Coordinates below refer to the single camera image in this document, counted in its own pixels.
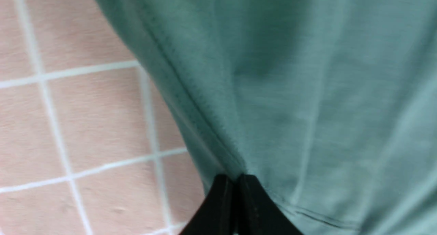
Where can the green long-sleeved shirt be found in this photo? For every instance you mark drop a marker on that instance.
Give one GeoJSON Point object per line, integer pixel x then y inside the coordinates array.
{"type": "Point", "coordinates": [331, 104]}

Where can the pink checkered tablecloth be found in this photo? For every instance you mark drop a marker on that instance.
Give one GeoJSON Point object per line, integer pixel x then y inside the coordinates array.
{"type": "Point", "coordinates": [88, 146]}

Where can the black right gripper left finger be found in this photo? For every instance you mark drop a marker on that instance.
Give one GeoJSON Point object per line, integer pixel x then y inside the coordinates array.
{"type": "Point", "coordinates": [215, 216]}

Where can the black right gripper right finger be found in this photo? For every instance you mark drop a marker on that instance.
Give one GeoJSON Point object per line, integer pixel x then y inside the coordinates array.
{"type": "Point", "coordinates": [256, 213]}

